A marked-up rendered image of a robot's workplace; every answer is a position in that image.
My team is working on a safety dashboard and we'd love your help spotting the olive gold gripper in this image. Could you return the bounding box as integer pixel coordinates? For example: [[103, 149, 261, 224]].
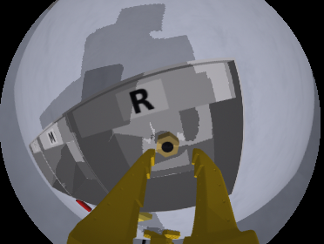
[[66, 148, 259, 244]]

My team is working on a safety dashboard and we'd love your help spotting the gold hex nut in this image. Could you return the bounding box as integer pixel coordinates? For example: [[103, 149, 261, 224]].
[[156, 132, 179, 157]]

